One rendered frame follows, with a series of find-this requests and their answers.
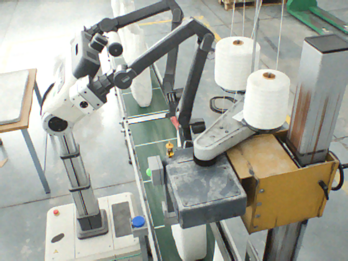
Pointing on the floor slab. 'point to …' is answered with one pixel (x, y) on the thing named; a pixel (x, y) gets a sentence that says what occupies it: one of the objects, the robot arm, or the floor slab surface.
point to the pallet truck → (296, 7)
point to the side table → (28, 126)
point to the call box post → (143, 248)
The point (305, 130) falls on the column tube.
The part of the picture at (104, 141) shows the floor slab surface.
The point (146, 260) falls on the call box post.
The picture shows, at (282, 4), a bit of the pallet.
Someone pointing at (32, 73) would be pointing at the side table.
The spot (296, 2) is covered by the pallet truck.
